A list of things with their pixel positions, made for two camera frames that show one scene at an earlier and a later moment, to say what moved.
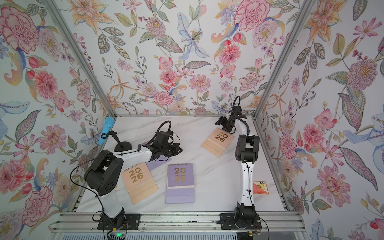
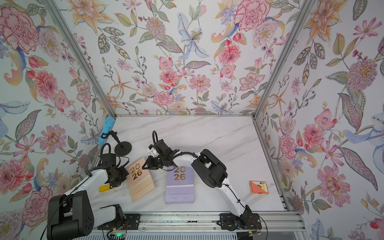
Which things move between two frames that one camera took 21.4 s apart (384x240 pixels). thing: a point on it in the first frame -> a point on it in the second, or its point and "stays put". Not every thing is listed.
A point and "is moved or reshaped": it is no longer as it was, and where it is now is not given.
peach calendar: x=139 y=182 stays put
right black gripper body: x=225 y=123 -> x=159 y=161
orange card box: x=260 y=187 stays put
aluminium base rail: x=278 y=221 stays put
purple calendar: x=159 y=161 is moved or reshaped
